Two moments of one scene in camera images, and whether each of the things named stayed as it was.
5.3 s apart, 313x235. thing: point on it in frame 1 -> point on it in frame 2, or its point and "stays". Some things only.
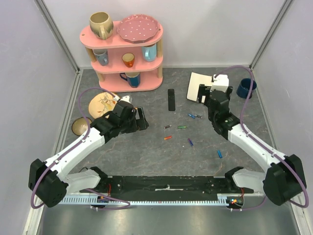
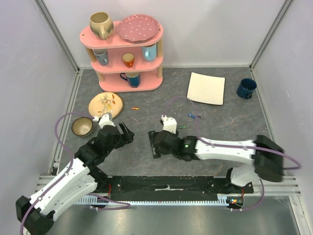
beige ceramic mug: (101, 25) stays
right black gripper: (204, 91) -> (153, 144)
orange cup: (128, 59) stays
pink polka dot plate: (137, 28) stays
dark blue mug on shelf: (133, 78) stays
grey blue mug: (102, 56) stays
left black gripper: (140, 124) -> (128, 139)
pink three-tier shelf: (124, 67) stays
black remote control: (171, 100) -> (155, 153)
